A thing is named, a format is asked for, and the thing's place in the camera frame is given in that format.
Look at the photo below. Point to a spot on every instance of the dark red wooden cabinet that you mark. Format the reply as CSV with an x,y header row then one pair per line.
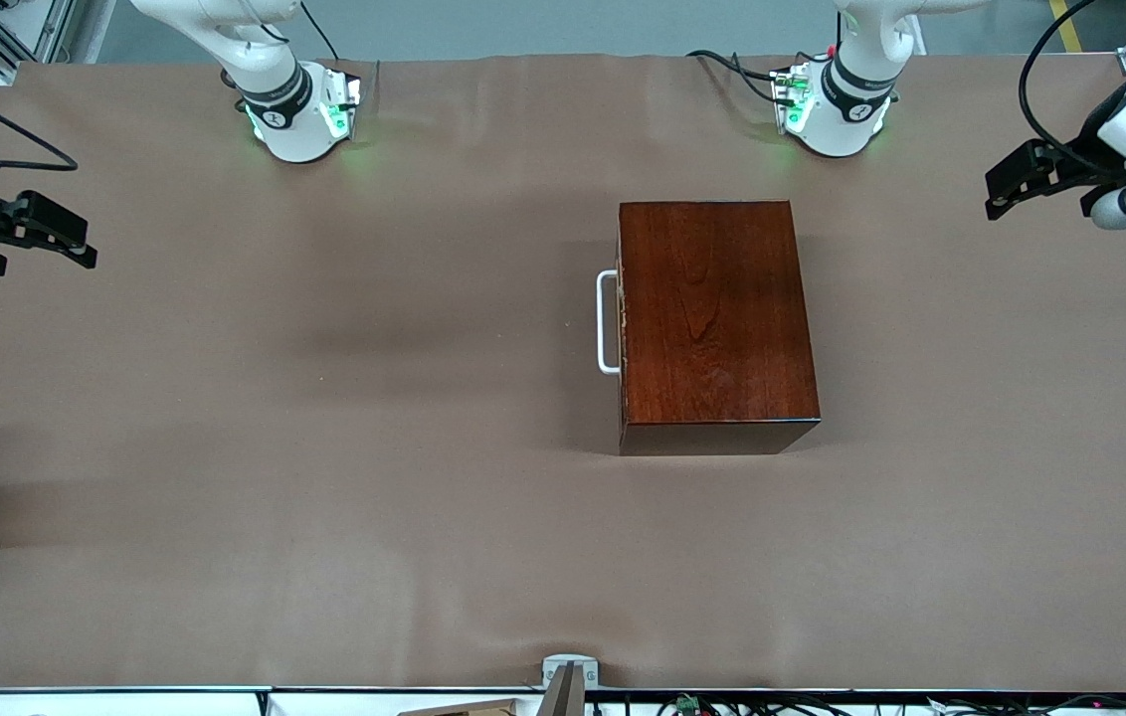
x,y
722,328

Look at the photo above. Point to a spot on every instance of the brown table cover sheet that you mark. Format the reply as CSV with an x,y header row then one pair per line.
x,y
324,447

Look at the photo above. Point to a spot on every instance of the tan board piece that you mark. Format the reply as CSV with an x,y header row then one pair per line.
x,y
473,709

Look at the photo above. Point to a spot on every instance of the grey metal camera bracket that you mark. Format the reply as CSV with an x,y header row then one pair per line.
x,y
570,668

